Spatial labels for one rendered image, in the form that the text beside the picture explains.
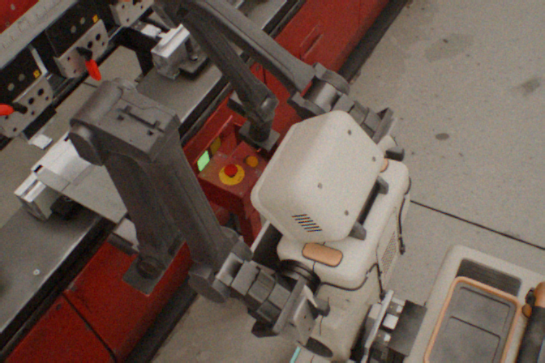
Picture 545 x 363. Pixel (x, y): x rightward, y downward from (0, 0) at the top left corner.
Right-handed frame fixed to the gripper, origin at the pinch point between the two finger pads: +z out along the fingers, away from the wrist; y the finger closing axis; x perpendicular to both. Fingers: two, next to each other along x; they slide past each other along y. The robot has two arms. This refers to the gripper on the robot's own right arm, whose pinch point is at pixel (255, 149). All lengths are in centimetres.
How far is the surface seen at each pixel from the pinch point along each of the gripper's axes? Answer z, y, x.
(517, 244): 58, -93, -57
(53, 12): -46, 44, 23
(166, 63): -5.5, 35.5, -6.3
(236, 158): 7.4, 4.6, 1.7
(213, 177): 3.8, 5.6, 12.8
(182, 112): -1.5, 23.7, 2.8
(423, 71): 75, -27, -126
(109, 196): -15.4, 18.4, 40.6
